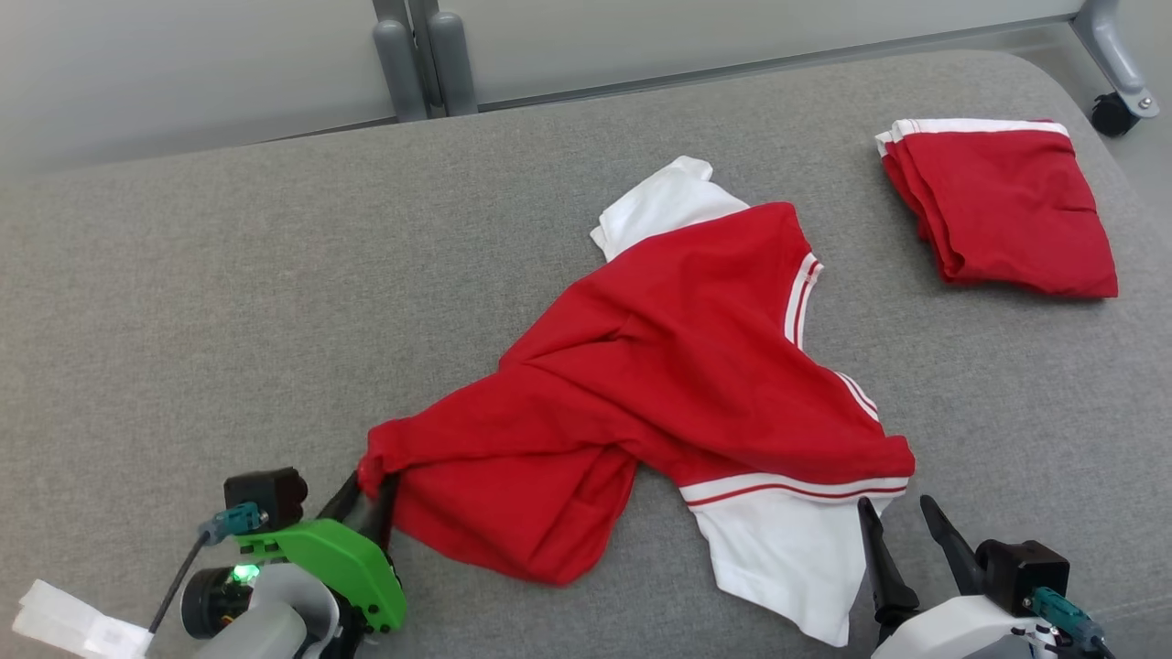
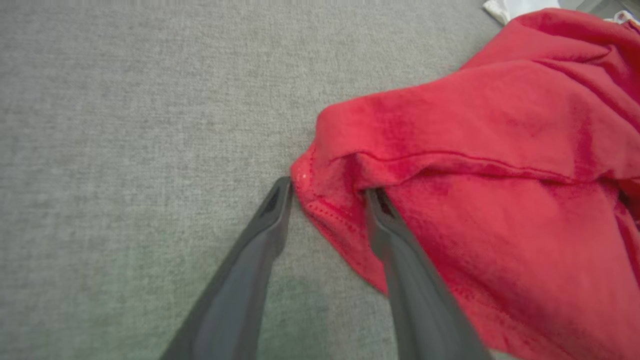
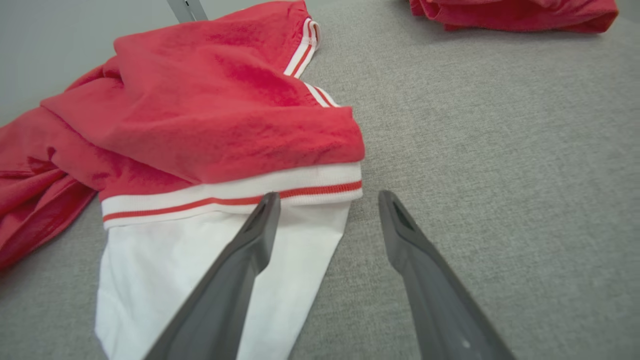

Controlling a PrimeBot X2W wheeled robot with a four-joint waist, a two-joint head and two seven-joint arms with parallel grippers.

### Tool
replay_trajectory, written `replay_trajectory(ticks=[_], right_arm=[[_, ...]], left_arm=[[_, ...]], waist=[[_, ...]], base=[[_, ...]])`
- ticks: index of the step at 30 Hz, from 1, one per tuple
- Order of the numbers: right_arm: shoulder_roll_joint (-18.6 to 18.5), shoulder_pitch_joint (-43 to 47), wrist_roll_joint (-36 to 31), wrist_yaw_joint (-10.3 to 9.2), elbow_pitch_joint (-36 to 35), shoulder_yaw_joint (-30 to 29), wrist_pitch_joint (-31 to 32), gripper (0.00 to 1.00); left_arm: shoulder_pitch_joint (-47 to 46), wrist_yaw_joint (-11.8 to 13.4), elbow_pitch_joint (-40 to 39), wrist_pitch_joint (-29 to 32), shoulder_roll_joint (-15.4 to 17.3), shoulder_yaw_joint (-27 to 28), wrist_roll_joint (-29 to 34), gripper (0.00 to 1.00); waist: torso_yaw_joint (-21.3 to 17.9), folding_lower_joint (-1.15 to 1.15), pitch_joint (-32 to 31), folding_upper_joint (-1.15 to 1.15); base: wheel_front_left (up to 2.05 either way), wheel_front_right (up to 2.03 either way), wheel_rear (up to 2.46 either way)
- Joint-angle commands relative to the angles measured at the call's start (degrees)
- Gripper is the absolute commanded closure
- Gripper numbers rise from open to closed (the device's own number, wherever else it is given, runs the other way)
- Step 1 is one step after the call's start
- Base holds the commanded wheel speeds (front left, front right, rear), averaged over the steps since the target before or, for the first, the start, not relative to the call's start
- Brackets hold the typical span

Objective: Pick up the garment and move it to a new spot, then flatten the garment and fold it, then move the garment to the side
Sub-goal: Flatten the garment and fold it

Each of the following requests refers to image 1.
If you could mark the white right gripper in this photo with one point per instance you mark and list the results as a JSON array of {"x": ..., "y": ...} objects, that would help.
[{"x": 961, "y": 631}]

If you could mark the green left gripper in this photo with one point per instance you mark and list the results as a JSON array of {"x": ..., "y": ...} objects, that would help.
[{"x": 348, "y": 563}]

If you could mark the red white basketball jersey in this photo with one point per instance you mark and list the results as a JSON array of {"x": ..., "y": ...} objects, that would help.
[{"x": 687, "y": 366}]

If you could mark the red garment stack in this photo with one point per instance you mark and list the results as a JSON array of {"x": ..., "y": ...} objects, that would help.
[{"x": 1007, "y": 210}]

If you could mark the grey fabric sofa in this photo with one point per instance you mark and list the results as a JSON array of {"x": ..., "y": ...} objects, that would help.
[{"x": 275, "y": 320}]

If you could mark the white paper tag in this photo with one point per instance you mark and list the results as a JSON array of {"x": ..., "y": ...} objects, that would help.
[{"x": 78, "y": 622}]

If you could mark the black caster wheel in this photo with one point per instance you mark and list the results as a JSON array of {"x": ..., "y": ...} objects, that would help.
[{"x": 1112, "y": 116}]

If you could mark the grey metal stand leg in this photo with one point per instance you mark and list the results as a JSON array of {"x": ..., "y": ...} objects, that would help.
[{"x": 1112, "y": 55}]

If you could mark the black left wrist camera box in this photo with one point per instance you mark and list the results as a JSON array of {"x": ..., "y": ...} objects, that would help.
[{"x": 270, "y": 494}]

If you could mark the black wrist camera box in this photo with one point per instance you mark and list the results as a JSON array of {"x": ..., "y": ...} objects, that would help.
[
  {"x": 270, "y": 494},
  {"x": 1021, "y": 572}
]

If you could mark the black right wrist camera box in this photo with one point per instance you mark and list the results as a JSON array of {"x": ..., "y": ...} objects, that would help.
[{"x": 1021, "y": 572}]

